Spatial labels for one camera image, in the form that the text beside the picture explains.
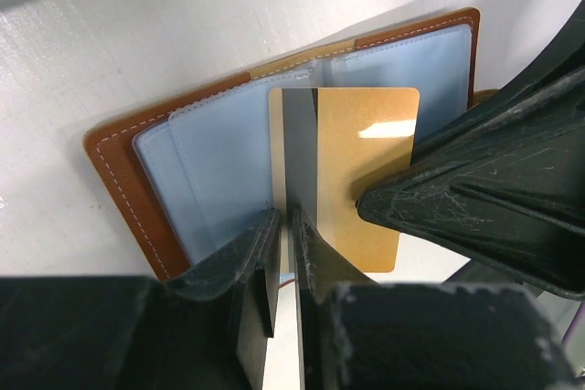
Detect gold card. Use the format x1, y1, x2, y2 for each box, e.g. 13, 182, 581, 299
268, 87, 420, 273

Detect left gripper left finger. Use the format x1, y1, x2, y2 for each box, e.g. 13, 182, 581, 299
1, 209, 281, 389

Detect brown leather card holder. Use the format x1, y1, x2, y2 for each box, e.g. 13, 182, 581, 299
83, 7, 481, 280

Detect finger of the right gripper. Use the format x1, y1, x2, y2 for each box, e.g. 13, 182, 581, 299
356, 85, 584, 300
410, 5, 584, 172

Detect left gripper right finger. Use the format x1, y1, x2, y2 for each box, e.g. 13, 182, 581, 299
291, 210, 576, 389

